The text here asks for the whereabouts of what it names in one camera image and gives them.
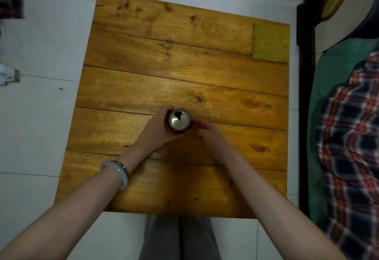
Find person's grey trousers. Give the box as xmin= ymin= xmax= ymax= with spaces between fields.
xmin=138 ymin=215 xmax=223 ymax=260

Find person's left hand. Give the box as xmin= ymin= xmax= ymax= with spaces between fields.
xmin=130 ymin=104 xmax=190 ymax=162

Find wooden table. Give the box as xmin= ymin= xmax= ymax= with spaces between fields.
xmin=54 ymin=0 xmax=290 ymax=219

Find person's right forearm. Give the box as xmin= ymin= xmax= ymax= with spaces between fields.
xmin=220 ymin=155 xmax=347 ymax=260

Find cream sofa with green cover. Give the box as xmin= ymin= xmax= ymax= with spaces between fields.
xmin=297 ymin=0 xmax=379 ymax=260

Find pale jade bangle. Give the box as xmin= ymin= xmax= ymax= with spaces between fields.
xmin=100 ymin=161 xmax=128 ymax=191

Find person's right hand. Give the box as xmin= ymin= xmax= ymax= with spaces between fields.
xmin=189 ymin=119 xmax=235 ymax=166

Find pile of clothes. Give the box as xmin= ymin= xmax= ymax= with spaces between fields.
xmin=0 ymin=0 xmax=25 ymax=20

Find yellow cloth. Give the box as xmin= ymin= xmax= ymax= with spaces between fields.
xmin=250 ymin=23 xmax=290 ymax=63

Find brown beaded bracelet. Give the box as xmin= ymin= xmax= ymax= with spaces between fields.
xmin=112 ymin=159 xmax=129 ymax=177

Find blue Pepsi can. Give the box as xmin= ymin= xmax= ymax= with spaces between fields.
xmin=167 ymin=108 xmax=192 ymax=134

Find white power strip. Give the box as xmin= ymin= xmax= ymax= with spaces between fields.
xmin=0 ymin=64 xmax=21 ymax=87

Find plaid blanket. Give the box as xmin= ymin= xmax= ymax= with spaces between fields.
xmin=313 ymin=49 xmax=379 ymax=260

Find person's left forearm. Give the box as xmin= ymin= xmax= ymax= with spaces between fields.
xmin=0 ymin=150 xmax=148 ymax=260

